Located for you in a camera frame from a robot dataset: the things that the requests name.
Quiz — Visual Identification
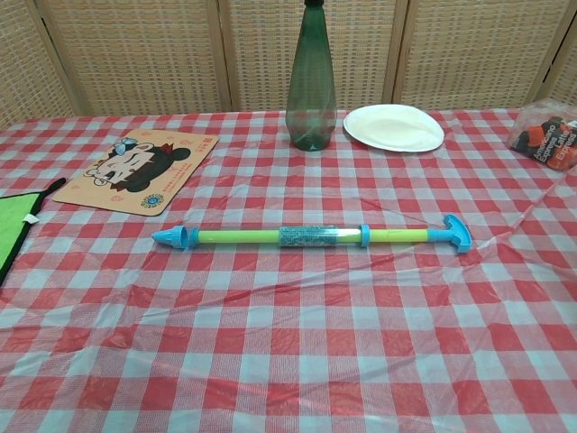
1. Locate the long telescopic water squirter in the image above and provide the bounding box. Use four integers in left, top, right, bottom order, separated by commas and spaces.
151, 222, 372, 253

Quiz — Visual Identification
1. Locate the green and blue plastic stick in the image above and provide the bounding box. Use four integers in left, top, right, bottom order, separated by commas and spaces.
197, 214, 473, 257

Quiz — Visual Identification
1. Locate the red white checkered tablecloth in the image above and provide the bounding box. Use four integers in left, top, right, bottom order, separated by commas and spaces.
0, 106, 577, 433

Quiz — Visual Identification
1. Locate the dark green plastic bottle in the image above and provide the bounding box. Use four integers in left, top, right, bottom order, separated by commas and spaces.
286, 0, 339, 152

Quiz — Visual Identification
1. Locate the white paper plate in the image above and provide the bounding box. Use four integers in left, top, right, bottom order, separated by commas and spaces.
343, 104, 446, 152

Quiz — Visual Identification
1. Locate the cartoon girl mouse pad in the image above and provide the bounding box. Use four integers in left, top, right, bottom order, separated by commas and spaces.
52, 128, 221, 219

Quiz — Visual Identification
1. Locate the woven bamboo folding screen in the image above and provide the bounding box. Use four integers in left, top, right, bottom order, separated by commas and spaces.
0, 0, 577, 122

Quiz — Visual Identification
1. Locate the clear box of coffee capsules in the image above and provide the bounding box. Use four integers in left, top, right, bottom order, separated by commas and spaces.
507, 97, 577, 172

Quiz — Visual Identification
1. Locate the green microfiber cloth black trim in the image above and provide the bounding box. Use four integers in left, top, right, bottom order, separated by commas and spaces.
0, 177, 68, 290

